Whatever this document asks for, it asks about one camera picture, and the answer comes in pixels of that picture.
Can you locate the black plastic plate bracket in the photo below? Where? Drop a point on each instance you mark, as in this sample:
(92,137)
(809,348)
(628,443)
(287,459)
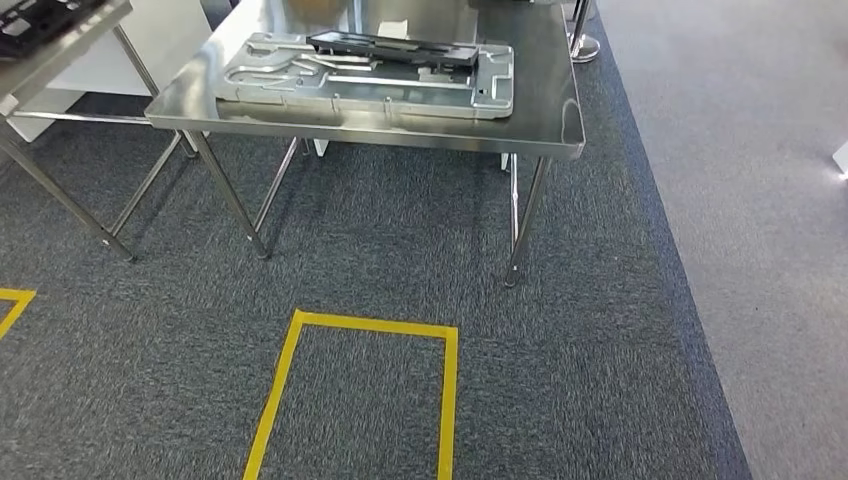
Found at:
(397,50)

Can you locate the steel workbench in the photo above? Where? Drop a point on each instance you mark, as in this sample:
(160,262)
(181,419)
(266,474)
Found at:
(530,112)

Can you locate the yellow floor tape square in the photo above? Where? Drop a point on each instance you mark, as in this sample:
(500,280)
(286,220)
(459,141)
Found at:
(371,322)

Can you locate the aluminium fixture plate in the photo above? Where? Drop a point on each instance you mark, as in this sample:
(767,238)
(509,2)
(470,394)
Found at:
(397,96)

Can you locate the white paper sheet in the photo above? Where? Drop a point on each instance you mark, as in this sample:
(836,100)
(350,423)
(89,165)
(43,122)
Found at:
(393,28)

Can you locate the white cabinet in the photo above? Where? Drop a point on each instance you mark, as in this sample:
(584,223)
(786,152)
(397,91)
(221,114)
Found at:
(172,40)

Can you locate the steel table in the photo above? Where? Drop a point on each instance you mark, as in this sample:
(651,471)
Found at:
(66,52)

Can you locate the white floor object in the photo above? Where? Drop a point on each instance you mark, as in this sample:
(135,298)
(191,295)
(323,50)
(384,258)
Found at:
(841,159)

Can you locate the black plastic parts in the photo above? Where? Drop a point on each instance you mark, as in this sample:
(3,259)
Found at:
(40,20)

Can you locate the chrome stanchion post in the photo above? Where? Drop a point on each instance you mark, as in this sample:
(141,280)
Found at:
(585,50)

